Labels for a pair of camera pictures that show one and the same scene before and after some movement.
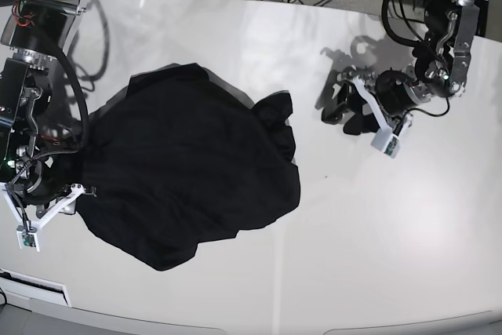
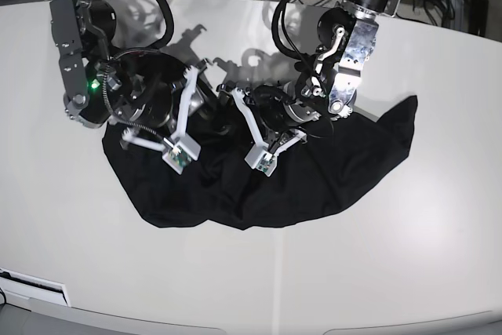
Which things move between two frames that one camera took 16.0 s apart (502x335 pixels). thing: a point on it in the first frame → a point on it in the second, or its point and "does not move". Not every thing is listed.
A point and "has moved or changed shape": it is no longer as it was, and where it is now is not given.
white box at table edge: x=34 y=288 does not move
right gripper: x=393 y=92 → x=279 y=108
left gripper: x=40 y=181 → x=143 y=87
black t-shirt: x=178 y=160 has moved or changed shape
